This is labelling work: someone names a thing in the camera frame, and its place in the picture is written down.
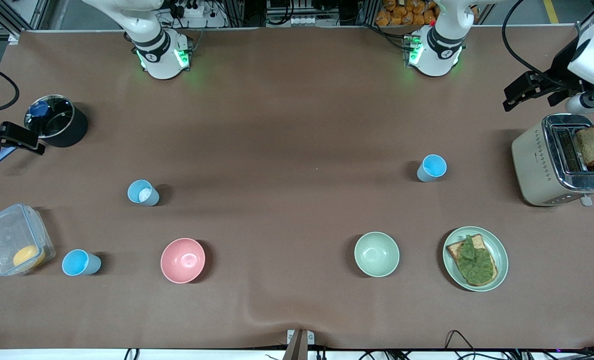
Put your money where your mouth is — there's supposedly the light blue plastic cup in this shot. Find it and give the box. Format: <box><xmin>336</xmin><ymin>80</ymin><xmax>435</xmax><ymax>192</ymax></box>
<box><xmin>417</xmin><ymin>154</ymin><xmax>447</xmax><ymax>183</ymax></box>
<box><xmin>128</xmin><ymin>180</ymin><xmax>160</xmax><ymax>207</ymax></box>
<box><xmin>62</xmin><ymin>249</ymin><xmax>102</xmax><ymax>277</ymax></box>

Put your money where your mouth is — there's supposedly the glass lid with blue knob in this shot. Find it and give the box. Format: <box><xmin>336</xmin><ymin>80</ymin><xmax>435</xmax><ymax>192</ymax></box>
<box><xmin>24</xmin><ymin>95</ymin><xmax>74</xmax><ymax>140</ymax></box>

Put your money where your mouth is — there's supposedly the beige and chrome toaster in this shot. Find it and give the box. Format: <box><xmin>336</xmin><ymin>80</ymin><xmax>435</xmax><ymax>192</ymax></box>
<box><xmin>511</xmin><ymin>114</ymin><xmax>594</xmax><ymax>207</ymax></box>

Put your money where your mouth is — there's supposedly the brown bread slice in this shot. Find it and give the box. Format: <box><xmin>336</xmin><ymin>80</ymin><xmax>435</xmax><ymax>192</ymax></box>
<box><xmin>574</xmin><ymin>126</ymin><xmax>594</xmax><ymax>167</ymax></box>

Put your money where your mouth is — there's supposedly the clear plastic food container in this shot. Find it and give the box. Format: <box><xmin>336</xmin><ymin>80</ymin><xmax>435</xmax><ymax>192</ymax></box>
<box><xmin>0</xmin><ymin>203</ymin><xmax>56</xmax><ymax>277</ymax></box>

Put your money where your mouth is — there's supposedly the round yellow food piece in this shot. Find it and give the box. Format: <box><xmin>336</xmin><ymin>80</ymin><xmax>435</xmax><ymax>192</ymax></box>
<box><xmin>13</xmin><ymin>245</ymin><xmax>46</xmax><ymax>269</ymax></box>

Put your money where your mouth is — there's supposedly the bag of orange buns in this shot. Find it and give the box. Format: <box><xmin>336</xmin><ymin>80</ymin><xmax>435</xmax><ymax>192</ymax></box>
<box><xmin>375</xmin><ymin>0</ymin><xmax>438</xmax><ymax>27</ymax></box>

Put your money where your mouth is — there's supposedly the pale green plate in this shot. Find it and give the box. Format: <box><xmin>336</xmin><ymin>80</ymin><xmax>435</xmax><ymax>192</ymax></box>
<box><xmin>443</xmin><ymin>226</ymin><xmax>508</xmax><ymax>292</ymax></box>

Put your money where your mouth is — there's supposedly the toast slice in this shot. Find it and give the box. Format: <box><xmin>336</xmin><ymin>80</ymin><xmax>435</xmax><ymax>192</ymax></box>
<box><xmin>446</xmin><ymin>234</ymin><xmax>498</xmax><ymax>287</ymax></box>

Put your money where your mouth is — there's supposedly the green lettuce leaf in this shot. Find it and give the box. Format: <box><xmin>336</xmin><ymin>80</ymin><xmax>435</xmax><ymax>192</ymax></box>
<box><xmin>457</xmin><ymin>235</ymin><xmax>496</xmax><ymax>285</ymax></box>

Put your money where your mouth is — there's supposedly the pink bowl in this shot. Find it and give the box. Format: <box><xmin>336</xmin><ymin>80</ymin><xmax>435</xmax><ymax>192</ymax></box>
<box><xmin>161</xmin><ymin>238</ymin><xmax>206</xmax><ymax>284</ymax></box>

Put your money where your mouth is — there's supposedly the white power strip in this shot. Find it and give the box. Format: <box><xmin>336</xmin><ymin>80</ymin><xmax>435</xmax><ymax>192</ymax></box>
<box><xmin>175</xmin><ymin>1</ymin><xmax>205</xmax><ymax>19</ymax></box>

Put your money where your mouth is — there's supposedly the pale green bowl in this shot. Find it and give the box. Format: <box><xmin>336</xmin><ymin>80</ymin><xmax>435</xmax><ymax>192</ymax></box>
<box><xmin>354</xmin><ymin>231</ymin><xmax>400</xmax><ymax>278</ymax></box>

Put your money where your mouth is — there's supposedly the brown table cover sheet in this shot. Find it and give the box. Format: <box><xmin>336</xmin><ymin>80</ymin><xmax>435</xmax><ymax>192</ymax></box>
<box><xmin>0</xmin><ymin>25</ymin><xmax>594</xmax><ymax>350</ymax></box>

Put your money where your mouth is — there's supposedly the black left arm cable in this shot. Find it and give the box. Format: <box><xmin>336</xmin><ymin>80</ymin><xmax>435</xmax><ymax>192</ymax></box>
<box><xmin>502</xmin><ymin>0</ymin><xmax>577</xmax><ymax>90</ymax></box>

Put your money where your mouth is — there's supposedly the black pot with blue handle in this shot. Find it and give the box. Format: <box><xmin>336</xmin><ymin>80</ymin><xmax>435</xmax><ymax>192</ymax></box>
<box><xmin>0</xmin><ymin>95</ymin><xmax>89</xmax><ymax>172</ymax></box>

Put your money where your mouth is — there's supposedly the aluminium frame profile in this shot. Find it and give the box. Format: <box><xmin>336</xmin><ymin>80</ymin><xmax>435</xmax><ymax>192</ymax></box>
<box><xmin>0</xmin><ymin>0</ymin><xmax>53</xmax><ymax>36</ymax></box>

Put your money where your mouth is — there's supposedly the grey metal bracket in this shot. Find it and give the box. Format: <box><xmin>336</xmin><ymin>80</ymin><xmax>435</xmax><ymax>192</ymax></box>
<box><xmin>283</xmin><ymin>329</ymin><xmax>315</xmax><ymax>360</ymax></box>

